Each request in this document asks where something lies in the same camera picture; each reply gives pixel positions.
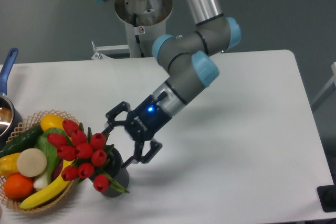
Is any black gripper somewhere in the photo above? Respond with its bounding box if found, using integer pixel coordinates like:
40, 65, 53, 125
101, 94, 175, 169

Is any red tulip bouquet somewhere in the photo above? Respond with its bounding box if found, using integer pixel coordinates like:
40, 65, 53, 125
47, 124, 128, 194

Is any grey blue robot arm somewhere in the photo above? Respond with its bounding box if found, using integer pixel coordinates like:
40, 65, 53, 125
95, 0, 241, 166

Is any dark grey ribbed vase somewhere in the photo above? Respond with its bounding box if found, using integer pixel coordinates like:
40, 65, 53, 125
89, 148, 129, 198

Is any yellow lemon squash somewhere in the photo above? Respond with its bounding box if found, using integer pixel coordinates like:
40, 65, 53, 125
40, 114, 79, 139

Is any purple red vegetable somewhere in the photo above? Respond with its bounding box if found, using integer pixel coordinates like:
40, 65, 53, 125
53, 161, 63, 180

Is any yellow banana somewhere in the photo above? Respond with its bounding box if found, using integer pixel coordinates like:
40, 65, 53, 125
19, 174, 70, 210

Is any woven wicker basket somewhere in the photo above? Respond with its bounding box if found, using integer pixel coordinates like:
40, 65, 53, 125
1, 109, 79, 215

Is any beige round disc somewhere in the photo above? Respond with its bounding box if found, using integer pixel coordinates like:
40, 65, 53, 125
16, 148, 47, 177

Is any green cucumber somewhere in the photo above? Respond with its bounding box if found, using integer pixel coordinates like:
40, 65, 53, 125
1, 124, 43, 157

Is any yellow bell pepper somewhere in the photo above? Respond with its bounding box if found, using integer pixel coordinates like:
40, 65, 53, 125
0, 153, 20, 178

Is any orange fruit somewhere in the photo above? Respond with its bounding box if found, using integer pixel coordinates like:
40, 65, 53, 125
4, 174, 33, 199

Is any black device at edge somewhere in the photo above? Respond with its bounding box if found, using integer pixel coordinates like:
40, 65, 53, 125
317, 185, 335, 212

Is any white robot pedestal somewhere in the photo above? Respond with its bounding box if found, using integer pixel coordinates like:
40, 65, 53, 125
90, 0, 184, 61

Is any blue handled saucepan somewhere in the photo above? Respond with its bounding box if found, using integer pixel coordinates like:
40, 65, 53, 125
1, 48, 23, 149

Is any white frame at right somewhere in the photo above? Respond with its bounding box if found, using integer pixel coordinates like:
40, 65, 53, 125
311, 62, 335, 112

